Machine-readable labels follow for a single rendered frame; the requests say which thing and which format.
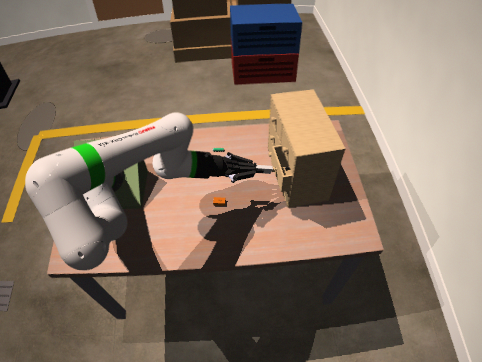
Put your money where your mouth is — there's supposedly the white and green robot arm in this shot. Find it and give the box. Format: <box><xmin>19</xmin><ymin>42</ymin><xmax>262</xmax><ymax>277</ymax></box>
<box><xmin>25</xmin><ymin>113</ymin><xmax>213</xmax><ymax>270</ymax></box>

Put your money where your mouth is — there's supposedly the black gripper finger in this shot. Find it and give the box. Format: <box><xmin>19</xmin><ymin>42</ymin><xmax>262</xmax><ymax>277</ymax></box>
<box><xmin>227</xmin><ymin>165</ymin><xmax>273</xmax><ymax>183</ymax></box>
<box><xmin>225</xmin><ymin>152</ymin><xmax>273</xmax><ymax>168</ymax></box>

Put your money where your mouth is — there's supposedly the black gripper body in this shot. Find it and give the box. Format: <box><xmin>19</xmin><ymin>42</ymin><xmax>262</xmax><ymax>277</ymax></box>
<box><xmin>211</xmin><ymin>155</ymin><xmax>236</xmax><ymax>177</ymax></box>

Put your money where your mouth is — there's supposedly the orange nine-volt battery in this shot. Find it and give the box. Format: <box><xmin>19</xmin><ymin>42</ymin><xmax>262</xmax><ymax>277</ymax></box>
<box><xmin>213</xmin><ymin>197</ymin><xmax>226</xmax><ymax>206</ymax></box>

